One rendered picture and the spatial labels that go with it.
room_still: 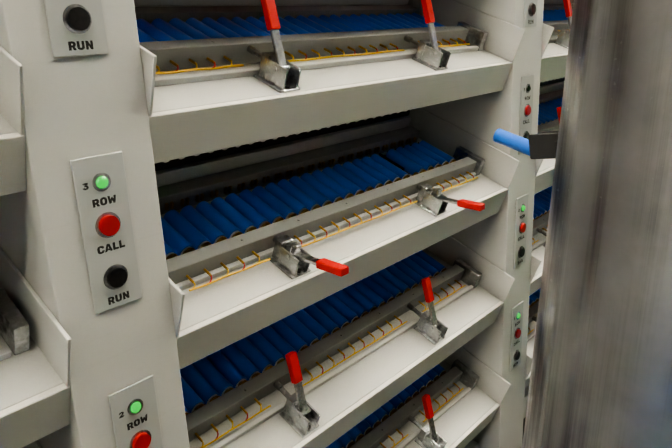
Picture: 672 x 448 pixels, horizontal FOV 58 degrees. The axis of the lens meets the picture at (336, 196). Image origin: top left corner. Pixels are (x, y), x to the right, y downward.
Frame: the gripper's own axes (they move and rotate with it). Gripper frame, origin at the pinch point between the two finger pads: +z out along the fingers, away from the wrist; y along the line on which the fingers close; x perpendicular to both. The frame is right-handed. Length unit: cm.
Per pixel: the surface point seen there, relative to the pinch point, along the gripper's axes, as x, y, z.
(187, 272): -4.9, -41.0, 20.0
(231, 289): -7.6, -37.6, 18.3
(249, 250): -5.0, -33.3, 20.0
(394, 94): 8.7, -13.2, 13.9
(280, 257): -6.4, -30.8, 18.3
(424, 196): -5.8, -4.1, 18.1
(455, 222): -10.6, 0.6, 16.8
